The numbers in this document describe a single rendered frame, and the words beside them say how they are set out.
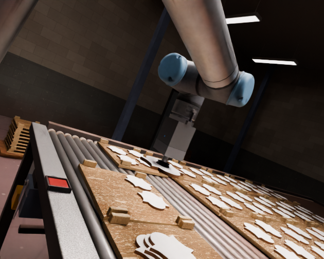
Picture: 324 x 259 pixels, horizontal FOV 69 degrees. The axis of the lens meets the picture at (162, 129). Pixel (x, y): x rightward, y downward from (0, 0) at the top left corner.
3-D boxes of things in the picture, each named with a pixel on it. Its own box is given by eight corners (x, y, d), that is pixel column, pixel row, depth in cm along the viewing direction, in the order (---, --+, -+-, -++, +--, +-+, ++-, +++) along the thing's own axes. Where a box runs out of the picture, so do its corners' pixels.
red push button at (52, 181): (48, 189, 74) (50, 185, 74) (46, 181, 79) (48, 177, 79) (67, 191, 77) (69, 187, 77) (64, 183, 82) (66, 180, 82)
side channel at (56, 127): (43, 136, 147) (49, 123, 146) (42, 134, 152) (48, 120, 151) (309, 203, 377) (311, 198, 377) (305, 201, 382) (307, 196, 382)
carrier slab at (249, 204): (257, 220, 134) (261, 214, 133) (210, 187, 168) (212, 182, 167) (287, 224, 153) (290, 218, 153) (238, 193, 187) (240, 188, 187)
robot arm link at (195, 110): (191, 107, 74) (205, 111, 66) (185, 120, 74) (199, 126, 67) (172, 97, 70) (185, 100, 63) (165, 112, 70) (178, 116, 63)
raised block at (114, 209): (107, 217, 68) (110, 208, 68) (105, 213, 69) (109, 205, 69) (125, 219, 71) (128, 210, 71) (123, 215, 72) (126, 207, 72)
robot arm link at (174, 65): (201, 55, 51) (217, 73, 60) (161, 48, 57) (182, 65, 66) (187, 89, 51) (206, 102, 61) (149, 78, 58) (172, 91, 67)
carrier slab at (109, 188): (102, 221, 67) (104, 217, 67) (77, 166, 102) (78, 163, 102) (190, 229, 86) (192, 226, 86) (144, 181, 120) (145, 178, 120)
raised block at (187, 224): (180, 229, 79) (183, 221, 79) (177, 225, 81) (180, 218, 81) (193, 229, 83) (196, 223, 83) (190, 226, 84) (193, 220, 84)
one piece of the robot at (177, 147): (210, 120, 67) (187, 172, 68) (193, 114, 75) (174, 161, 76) (183, 108, 63) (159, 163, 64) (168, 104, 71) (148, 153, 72)
